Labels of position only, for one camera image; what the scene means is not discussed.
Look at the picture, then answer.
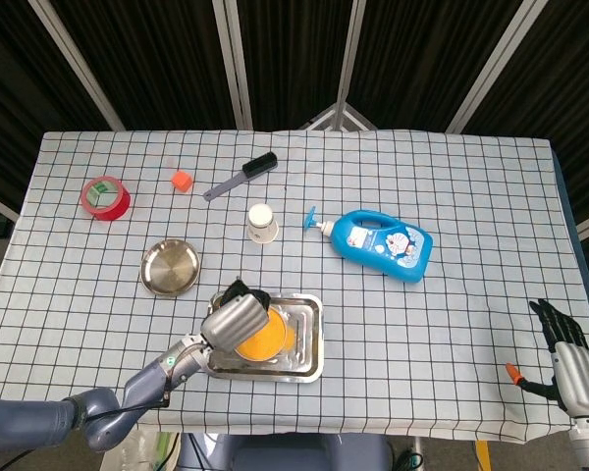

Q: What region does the white checkered tablecloth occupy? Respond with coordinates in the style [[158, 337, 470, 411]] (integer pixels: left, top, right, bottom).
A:
[[0, 128, 589, 445]]

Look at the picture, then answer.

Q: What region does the red tape roll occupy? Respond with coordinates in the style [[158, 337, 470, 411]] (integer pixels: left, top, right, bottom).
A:
[[80, 175, 133, 222]]

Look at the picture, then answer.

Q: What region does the white triangular partition foot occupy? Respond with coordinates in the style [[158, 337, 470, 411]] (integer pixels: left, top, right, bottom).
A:
[[298, 101, 379, 131]]

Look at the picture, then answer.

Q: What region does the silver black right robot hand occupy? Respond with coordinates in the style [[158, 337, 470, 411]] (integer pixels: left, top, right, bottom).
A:
[[504, 298, 589, 419]]

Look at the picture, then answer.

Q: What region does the blue pump bottle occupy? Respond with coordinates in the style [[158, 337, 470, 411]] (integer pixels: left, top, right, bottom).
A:
[[302, 205, 435, 285]]

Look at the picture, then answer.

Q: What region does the round steel dish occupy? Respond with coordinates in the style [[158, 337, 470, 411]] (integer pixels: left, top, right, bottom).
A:
[[139, 237, 202, 298]]

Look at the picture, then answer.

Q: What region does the bowl of orange powder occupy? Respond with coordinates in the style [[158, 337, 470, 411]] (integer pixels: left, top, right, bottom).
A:
[[235, 306, 298, 363]]

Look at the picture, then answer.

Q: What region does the black brush with grey handle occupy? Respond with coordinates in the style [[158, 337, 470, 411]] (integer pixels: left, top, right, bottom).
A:
[[201, 151, 280, 203]]

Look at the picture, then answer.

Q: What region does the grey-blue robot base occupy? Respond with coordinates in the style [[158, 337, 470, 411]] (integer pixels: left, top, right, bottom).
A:
[[176, 431, 392, 471]]

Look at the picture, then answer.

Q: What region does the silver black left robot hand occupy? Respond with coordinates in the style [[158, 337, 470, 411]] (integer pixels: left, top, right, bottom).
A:
[[199, 279, 272, 353]]

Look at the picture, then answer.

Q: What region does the black green floor cable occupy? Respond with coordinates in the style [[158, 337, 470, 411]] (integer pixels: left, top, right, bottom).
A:
[[395, 436, 426, 471]]

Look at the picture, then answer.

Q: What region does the white paper cup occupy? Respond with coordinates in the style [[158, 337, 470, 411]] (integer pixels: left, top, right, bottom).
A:
[[246, 202, 280, 245]]

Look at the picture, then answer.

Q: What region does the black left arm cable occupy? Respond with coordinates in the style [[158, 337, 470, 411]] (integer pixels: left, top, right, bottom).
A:
[[78, 380, 173, 424]]

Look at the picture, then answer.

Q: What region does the rectangular stainless steel tray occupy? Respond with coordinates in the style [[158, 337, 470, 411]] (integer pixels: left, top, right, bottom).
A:
[[203, 289, 325, 385]]

